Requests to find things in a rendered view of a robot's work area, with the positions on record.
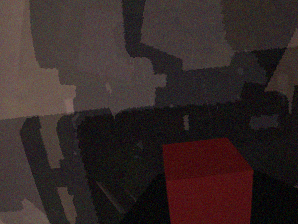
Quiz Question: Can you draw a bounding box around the dark red block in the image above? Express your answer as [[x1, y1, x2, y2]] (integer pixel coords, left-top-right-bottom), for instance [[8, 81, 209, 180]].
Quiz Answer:
[[162, 137, 253, 224]]

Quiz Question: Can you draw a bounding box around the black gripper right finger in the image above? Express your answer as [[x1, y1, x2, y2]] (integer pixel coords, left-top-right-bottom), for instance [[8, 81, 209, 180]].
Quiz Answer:
[[250, 169, 298, 224]]

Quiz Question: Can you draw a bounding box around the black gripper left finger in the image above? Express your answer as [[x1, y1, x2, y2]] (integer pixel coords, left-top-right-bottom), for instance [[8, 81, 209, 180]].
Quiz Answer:
[[120, 173, 172, 224]]

